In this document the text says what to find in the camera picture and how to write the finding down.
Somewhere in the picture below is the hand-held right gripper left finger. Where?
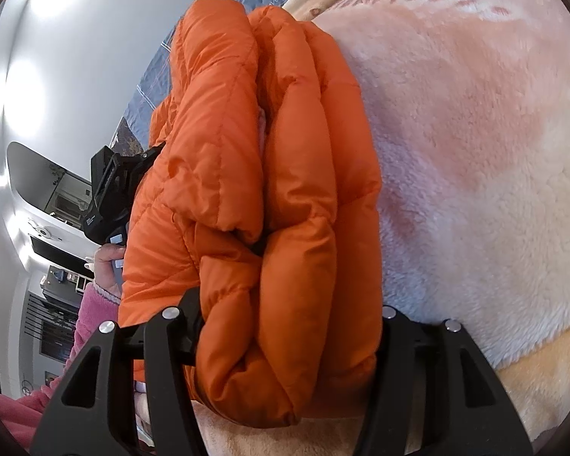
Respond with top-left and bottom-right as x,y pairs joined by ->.
30,287 -> 207,456

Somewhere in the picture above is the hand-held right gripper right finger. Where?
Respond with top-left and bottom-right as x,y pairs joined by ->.
351,305 -> 535,456

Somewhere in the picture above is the orange puffer jacket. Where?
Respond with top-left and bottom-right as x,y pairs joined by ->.
119,0 -> 383,428

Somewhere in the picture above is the person's left hand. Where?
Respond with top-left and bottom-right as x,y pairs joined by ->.
94,242 -> 127,298

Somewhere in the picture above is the dark patterned cloth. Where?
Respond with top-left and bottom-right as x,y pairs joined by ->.
114,116 -> 149,155

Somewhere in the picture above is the cream pink fleece blanket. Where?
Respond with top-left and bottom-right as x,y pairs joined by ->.
133,0 -> 570,456

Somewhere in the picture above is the arched wall mirror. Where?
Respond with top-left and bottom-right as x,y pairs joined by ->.
7,141 -> 96,229

